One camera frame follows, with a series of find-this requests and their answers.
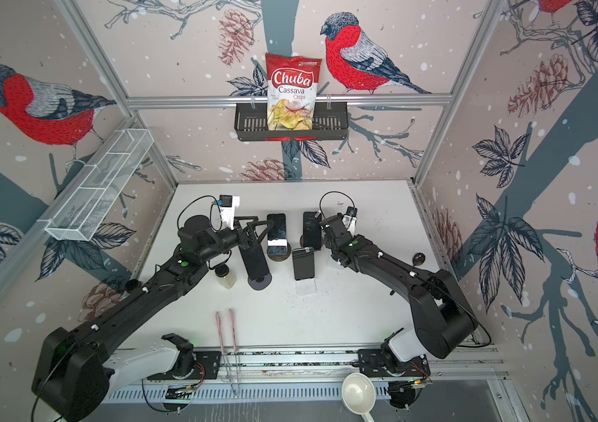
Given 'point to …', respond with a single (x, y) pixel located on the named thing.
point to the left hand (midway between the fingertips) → (263, 222)
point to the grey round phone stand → (260, 283)
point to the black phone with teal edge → (303, 260)
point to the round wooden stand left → (280, 258)
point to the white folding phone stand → (306, 287)
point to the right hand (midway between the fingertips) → (336, 238)
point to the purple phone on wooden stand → (311, 230)
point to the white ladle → (359, 395)
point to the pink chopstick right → (230, 316)
